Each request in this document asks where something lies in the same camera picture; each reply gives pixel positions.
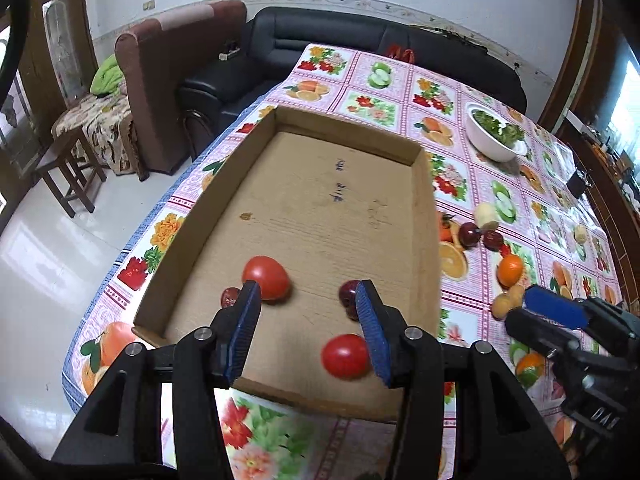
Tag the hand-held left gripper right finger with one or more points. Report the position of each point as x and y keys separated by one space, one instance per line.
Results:
x=375 y=340

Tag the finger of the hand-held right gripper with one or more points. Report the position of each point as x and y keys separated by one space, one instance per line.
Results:
x=540 y=332
x=555 y=307

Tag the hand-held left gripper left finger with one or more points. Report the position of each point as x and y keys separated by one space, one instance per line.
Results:
x=244 y=332

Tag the red tomato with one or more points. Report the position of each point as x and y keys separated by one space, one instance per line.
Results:
x=345 y=357
x=267 y=277

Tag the orange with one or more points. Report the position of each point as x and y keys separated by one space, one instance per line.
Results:
x=530 y=366
x=511 y=270

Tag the small dark red plum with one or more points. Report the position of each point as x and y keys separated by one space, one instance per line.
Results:
x=230 y=297

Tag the small yellow-brown loquat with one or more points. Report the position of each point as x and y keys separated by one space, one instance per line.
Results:
x=501 y=306
x=516 y=293

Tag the shallow cardboard box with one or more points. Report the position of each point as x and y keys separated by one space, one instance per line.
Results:
x=300 y=200

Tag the dark metal cup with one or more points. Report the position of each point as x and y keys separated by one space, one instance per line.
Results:
x=576 y=183

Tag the wooden cabinet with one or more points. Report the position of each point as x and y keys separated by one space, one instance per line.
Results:
x=600 y=160

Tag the white bowl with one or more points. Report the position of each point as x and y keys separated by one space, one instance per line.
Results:
x=492 y=147

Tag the green leafy vegetables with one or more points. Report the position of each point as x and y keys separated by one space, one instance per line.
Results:
x=500 y=125

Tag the pink printed tablecloth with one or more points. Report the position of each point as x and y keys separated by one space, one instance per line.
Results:
x=380 y=110

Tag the dark wooden stool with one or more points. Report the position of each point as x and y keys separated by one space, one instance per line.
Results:
x=65 y=160

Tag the brown patterned blanket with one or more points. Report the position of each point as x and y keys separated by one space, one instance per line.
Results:
x=95 y=120

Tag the brown armchair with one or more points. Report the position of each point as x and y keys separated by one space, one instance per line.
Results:
x=160 y=85

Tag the small dark device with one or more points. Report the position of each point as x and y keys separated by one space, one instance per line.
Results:
x=230 y=52

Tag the red bag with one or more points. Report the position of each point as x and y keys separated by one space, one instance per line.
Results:
x=400 y=52

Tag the green cloth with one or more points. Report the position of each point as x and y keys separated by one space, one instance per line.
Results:
x=107 y=77

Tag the black leather sofa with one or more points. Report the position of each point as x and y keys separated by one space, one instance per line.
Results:
x=325 y=30

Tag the wooden door with glass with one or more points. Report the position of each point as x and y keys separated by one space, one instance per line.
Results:
x=55 y=35

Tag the metal chair frame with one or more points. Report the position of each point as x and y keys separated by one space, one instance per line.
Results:
x=189 y=125

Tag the wall socket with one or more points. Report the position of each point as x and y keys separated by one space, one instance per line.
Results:
x=148 y=5

